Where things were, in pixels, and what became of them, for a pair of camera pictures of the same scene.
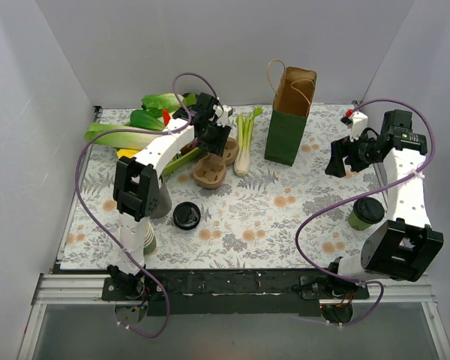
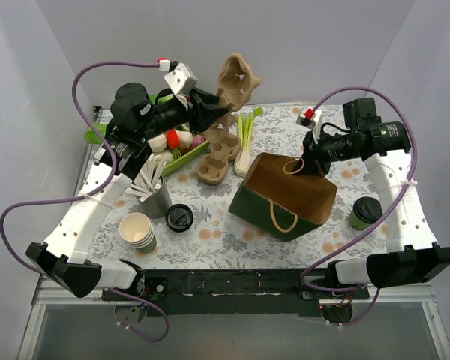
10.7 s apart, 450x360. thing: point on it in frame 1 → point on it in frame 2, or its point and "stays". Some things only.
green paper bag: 292,88 → 283,202
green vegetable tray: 172,165 stays
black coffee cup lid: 368,209 stays
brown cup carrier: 231,151 → 236,84
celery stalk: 245,124 stays
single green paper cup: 356,223 stays
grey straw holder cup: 165,203 stays
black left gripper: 215,139 → 195,112
